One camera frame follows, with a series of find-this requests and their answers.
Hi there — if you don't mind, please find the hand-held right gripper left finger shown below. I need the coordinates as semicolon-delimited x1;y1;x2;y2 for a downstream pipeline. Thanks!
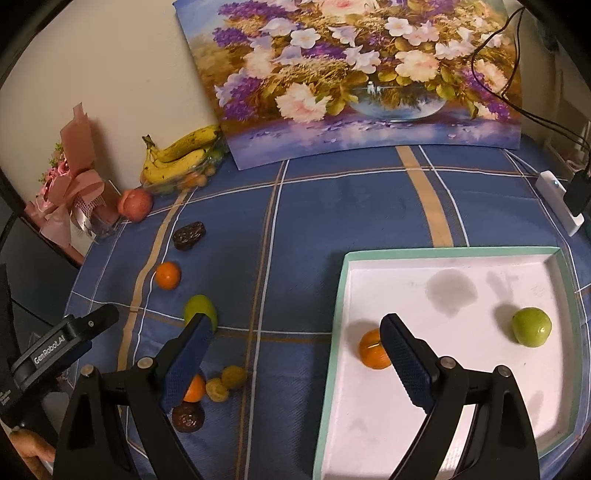
54;313;218;480

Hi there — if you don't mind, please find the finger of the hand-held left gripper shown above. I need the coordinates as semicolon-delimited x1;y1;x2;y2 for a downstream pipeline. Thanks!
65;305;121;356

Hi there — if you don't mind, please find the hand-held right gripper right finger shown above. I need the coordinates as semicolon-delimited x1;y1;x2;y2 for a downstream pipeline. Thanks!
379;313;541;480

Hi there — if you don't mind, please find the white tray with green rim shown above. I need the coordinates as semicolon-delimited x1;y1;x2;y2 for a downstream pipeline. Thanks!
311;247;581;480

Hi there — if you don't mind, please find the orange with stem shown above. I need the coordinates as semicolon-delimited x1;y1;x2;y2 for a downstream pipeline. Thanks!
154;261;182;291

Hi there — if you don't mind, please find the person's left hand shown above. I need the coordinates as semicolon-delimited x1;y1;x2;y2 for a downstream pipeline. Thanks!
9;428;56;462

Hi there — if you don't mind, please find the small orange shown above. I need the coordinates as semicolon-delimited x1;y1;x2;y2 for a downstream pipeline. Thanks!
359;329;393;370
182;373;206;403

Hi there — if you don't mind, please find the yellow wrinkled fruit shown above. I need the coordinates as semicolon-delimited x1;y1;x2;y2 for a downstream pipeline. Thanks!
205;378;230;402
222;366;247;390

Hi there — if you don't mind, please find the dark wrinkled fruit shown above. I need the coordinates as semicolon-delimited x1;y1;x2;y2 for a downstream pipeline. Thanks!
172;222;206;251
172;403;206;433

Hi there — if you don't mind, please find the green fruit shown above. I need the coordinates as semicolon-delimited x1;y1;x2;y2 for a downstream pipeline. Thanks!
511;307;553;347
184;295;219;330

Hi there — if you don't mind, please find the black panel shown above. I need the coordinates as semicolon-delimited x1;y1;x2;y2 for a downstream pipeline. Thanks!
0;217;81;324

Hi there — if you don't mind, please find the red apple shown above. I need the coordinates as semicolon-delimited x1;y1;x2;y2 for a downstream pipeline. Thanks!
117;188;153;224

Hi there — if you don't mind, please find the blue plaid tablecloth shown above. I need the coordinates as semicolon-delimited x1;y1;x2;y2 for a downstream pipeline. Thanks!
65;145;591;480

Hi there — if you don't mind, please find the pink flower bouquet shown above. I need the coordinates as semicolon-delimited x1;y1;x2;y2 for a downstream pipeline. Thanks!
25;102;123;241

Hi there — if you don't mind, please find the yellow banana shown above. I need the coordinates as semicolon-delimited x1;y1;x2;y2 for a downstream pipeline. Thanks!
154;126;222;163
141;135;211;184

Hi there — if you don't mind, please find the clear plastic fruit container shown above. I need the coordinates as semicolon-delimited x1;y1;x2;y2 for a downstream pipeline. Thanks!
143;148;227;195

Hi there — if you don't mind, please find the white power strip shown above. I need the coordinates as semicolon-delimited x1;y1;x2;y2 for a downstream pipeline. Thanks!
536;170;585;237

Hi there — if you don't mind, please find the black plug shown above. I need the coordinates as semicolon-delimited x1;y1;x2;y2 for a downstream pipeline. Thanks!
564;171;591;217

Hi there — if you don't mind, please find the flower painting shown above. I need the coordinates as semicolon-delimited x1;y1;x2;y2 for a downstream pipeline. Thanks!
173;0;525;171

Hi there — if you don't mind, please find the white furniture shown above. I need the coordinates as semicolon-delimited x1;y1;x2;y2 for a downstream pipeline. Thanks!
526;0;591;176

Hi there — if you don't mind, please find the black cable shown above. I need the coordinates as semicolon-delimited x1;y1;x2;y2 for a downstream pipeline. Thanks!
471;4;591;181

